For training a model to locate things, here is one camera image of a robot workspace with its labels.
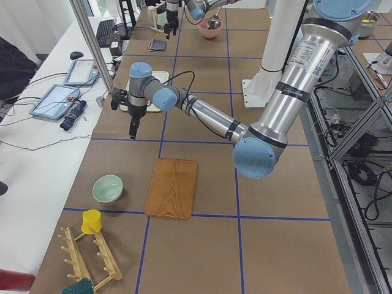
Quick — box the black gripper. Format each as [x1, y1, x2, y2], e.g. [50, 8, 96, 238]
[164, 10, 179, 39]
[128, 105, 146, 140]

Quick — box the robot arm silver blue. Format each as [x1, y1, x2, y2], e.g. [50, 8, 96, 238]
[164, 0, 236, 39]
[127, 1, 372, 179]

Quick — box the cream rectangular tray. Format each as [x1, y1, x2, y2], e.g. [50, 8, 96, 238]
[119, 71, 169, 113]

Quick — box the brown wooden tray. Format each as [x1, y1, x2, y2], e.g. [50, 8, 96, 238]
[145, 158, 198, 221]

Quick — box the white cup rack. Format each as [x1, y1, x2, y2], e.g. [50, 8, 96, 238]
[148, 1, 167, 32]

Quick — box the dark folded cloth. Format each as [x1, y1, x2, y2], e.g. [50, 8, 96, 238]
[148, 39, 167, 52]

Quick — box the pink bowl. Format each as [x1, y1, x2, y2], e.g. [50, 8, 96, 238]
[197, 17, 223, 39]

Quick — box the small metal weight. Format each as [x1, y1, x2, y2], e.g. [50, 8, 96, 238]
[96, 96, 105, 107]

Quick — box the metal spoon in bowl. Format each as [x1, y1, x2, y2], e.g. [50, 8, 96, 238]
[206, 7, 222, 30]

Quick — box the small black box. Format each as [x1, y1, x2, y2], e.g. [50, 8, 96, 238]
[109, 41, 123, 56]

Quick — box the black keyboard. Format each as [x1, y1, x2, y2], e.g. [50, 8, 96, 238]
[96, 19, 115, 48]

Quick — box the folded navy umbrella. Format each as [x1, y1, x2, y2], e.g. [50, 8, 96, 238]
[59, 100, 87, 131]

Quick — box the upper teach pendant tablet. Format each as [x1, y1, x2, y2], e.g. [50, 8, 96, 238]
[63, 59, 99, 86]

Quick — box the teach pendant tablet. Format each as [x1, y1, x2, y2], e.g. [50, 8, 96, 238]
[29, 84, 80, 121]
[63, 59, 99, 86]

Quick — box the green ceramic bowl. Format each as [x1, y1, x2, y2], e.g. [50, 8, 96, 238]
[92, 175, 123, 203]

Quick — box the lower teach pendant tablet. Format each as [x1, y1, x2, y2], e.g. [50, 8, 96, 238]
[29, 84, 80, 121]

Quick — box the black computer mouse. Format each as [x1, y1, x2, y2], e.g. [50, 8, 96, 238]
[69, 51, 84, 60]

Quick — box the yellow plastic cup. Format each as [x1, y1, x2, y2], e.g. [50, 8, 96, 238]
[81, 209, 102, 235]

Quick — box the wooden cup rack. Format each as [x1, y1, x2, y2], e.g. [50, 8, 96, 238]
[58, 227, 124, 293]

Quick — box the dark green cup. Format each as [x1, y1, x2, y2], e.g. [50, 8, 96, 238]
[61, 277, 94, 294]

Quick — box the dark red cylinder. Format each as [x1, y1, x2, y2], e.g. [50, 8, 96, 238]
[0, 269, 36, 292]

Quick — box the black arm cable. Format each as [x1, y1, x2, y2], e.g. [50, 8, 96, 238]
[165, 70, 243, 145]

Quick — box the aluminium frame post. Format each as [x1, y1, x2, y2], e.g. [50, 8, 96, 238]
[69, 0, 115, 95]

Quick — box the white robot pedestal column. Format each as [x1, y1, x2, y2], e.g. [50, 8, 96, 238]
[242, 0, 308, 108]

